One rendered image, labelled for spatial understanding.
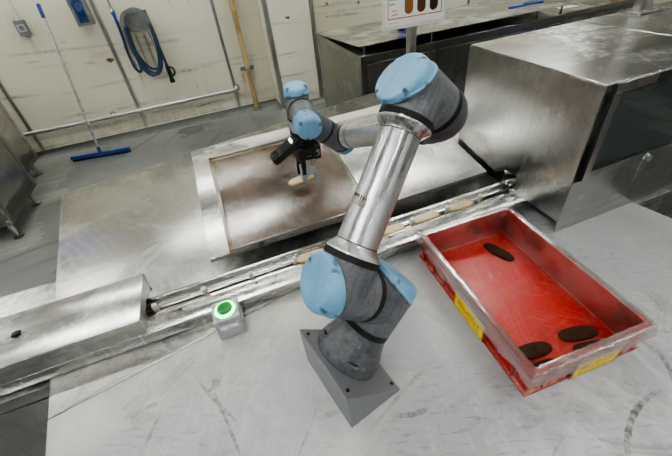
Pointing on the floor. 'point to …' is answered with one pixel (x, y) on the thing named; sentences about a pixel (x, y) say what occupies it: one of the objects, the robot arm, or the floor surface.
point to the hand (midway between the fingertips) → (300, 176)
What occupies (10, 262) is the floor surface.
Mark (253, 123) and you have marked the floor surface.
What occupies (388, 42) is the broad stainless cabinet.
